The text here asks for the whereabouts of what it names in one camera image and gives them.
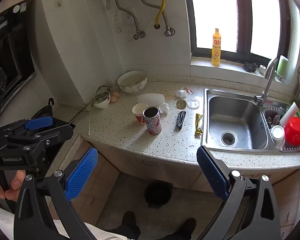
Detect braided metal hose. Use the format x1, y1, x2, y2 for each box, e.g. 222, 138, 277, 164
132, 0, 175, 37
112, 0, 146, 40

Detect small white bowl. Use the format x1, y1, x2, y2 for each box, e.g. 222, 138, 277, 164
93, 97, 111, 109

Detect metal dish rack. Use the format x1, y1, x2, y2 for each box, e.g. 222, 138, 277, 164
262, 106, 300, 153

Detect person's black left shoe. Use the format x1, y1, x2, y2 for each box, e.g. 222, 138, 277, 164
122, 211, 141, 233

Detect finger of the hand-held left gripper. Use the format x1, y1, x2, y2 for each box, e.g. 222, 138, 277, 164
0, 116, 55, 137
0, 124, 73, 156

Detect large white bowl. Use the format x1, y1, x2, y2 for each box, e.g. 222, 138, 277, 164
117, 70, 148, 93

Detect gold snack wrapper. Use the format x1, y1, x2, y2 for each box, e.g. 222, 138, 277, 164
194, 113, 203, 134

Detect yellow gas hose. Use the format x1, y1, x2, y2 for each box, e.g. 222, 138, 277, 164
154, 0, 165, 29

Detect person's left hand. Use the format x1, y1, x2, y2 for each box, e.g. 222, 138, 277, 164
0, 169, 27, 205

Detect stainless steel sink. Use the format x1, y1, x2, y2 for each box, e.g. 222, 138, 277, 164
204, 88, 300, 153

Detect person's black right shoe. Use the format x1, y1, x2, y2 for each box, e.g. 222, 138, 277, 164
174, 217, 197, 240

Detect dark framed window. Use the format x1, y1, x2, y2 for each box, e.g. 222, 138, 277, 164
182, 0, 300, 67

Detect green onions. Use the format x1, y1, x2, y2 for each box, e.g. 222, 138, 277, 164
90, 85, 112, 105

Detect black trash bin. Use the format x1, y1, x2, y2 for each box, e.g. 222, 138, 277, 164
144, 181, 173, 209

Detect white foam net sleeve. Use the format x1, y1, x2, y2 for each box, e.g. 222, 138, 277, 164
137, 93, 165, 105

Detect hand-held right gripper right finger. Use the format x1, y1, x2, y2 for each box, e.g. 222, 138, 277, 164
196, 145, 282, 240

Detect person's black shoe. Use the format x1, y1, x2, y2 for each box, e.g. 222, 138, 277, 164
174, 217, 197, 240
122, 211, 141, 233

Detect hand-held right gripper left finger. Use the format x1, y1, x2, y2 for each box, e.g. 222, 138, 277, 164
14, 147, 98, 240

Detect black scrubber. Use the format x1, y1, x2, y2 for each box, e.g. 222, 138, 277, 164
243, 62, 258, 73

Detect red and white tin can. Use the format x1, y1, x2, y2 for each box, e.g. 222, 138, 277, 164
143, 107, 163, 136

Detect green cup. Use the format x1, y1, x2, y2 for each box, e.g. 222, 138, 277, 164
276, 55, 289, 79

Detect paper cup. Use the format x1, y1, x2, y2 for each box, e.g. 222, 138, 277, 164
132, 103, 149, 125

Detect metal faucet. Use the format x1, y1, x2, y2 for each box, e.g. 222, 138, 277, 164
254, 57, 278, 107

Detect red plastic ladle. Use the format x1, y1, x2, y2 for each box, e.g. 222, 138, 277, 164
284, 116, 300, 153

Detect black snack wrapper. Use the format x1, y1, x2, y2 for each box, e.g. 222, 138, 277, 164
174, 111, 186, 131

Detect yellow detergent bottle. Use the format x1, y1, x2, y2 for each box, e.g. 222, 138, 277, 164
211, 28, 222, 66

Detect white cylinder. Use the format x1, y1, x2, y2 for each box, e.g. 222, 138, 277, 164
279, 102, 300, 127

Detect crumpled clear plastic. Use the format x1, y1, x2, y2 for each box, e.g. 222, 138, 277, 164
159, 102, 169, 117

